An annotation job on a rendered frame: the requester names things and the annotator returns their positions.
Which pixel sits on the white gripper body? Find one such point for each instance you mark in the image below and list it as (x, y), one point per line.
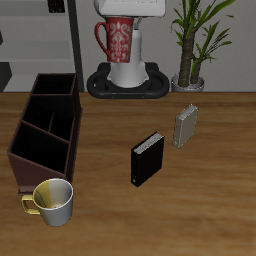
(133, 8)

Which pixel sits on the red patterned mug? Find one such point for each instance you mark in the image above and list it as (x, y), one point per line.
(120, 40)

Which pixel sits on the dark brown desk caddy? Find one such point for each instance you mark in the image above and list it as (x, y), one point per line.
(31, 166)

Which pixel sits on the yellow and white mug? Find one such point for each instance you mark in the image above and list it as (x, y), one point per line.
(56, 208)

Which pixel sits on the green pot plant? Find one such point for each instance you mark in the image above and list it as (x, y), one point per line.
(186, 63)

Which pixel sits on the grey book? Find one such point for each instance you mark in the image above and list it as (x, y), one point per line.
(186, 128)

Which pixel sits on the black book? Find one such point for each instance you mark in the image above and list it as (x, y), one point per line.
(148, 163)

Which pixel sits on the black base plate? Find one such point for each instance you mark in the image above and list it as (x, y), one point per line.
(96, 87)

